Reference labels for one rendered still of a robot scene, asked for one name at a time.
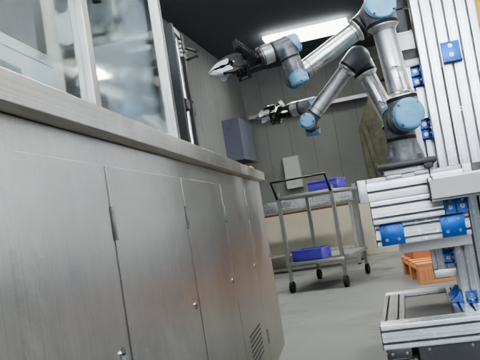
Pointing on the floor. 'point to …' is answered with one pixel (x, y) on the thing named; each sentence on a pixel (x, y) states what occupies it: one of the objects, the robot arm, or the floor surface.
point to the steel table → (321, 205)
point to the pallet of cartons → (421, 268)
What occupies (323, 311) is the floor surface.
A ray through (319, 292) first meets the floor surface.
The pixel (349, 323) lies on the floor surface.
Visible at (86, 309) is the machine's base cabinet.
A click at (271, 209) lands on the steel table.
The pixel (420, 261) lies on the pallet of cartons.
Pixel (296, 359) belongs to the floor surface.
